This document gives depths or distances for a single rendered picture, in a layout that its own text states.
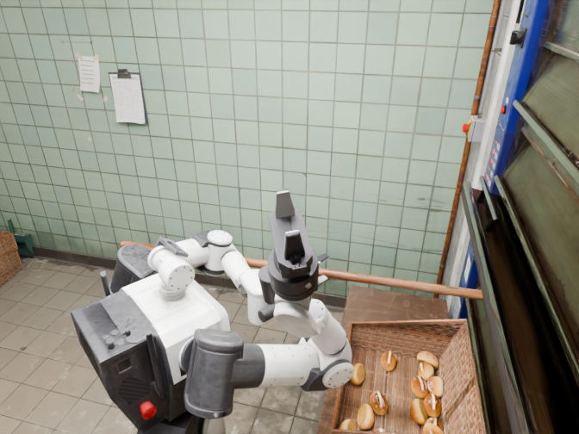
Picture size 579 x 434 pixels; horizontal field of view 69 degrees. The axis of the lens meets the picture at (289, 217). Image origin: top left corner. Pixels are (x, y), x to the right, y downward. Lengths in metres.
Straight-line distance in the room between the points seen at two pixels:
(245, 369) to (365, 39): 1.91
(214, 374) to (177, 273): 0.23
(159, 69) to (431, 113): 1.62
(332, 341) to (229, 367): 0.23
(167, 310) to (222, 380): 0.22
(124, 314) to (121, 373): 0.13
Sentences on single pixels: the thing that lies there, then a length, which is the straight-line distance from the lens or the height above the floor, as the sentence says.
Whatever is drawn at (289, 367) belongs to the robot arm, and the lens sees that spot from 0.97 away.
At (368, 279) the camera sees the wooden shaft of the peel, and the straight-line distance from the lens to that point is 1.44.
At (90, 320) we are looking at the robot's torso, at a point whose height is 1.40.
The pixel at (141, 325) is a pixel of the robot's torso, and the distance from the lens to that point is 1.00.
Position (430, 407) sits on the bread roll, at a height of 0.63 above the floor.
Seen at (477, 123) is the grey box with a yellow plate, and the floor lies 1.50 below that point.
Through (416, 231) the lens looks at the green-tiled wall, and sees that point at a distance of 2.77.
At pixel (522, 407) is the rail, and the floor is 1.44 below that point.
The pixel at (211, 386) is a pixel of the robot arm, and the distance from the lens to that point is 0.90.
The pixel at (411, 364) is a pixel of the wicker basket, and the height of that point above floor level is 0.59.
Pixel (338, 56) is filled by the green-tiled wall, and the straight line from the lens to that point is 2.47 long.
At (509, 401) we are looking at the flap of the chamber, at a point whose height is 1.41.
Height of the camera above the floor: 2.05
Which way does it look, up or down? 28 degrees down
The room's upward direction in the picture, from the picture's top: straight up
